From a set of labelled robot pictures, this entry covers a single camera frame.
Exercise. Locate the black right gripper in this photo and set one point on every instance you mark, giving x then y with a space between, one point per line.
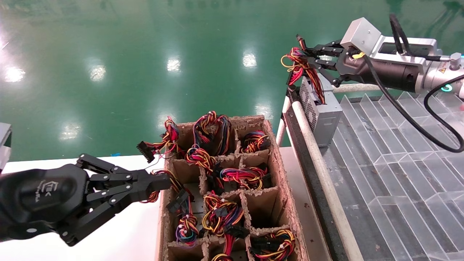
359 69

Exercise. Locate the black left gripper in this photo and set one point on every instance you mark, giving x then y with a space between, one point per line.
40 199

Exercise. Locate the brown cardboard divider box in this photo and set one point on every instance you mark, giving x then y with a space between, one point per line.
261 206

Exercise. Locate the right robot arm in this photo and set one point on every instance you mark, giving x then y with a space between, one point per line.
398 74

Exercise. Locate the long white rack pipe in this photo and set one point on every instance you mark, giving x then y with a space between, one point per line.
318 156
355 87

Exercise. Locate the black pipe clamp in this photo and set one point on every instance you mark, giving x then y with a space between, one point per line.
291 93

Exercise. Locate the short white rack pipe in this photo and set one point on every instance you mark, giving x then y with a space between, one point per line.
283 123

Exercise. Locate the transparent acrylic divider tray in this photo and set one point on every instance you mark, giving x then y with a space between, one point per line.
398 174

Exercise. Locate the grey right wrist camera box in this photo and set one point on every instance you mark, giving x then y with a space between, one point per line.
362 34

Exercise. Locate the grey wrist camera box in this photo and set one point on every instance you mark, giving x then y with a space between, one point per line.
3 145
362 34

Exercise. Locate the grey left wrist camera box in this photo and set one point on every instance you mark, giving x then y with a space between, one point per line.
3 145

